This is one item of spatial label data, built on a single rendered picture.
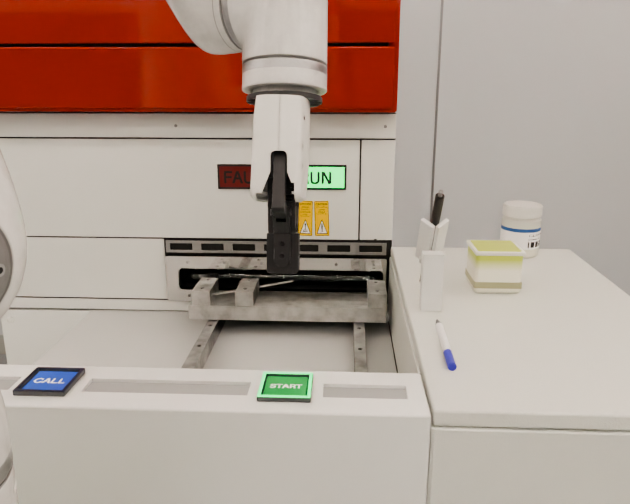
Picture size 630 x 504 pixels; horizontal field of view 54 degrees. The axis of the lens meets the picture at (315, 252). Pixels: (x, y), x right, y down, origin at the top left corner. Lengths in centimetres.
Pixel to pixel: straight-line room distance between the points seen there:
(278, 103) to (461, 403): 35
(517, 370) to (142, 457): 42
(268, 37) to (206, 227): 69
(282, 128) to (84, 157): 76
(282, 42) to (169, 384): 38
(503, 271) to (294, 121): 50
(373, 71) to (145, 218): 52
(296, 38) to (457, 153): 216
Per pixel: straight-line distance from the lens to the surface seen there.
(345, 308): 113
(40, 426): 73
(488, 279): 98
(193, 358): 103
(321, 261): 122
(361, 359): 101
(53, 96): 125
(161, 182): 125
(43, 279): 139
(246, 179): 121
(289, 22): 61
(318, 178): 119
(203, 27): 67
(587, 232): 294
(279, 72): 60
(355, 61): 113
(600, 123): 287
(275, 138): 58
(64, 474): 75
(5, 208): 38
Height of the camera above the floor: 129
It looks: 16 degrees down
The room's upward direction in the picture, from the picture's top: straight up
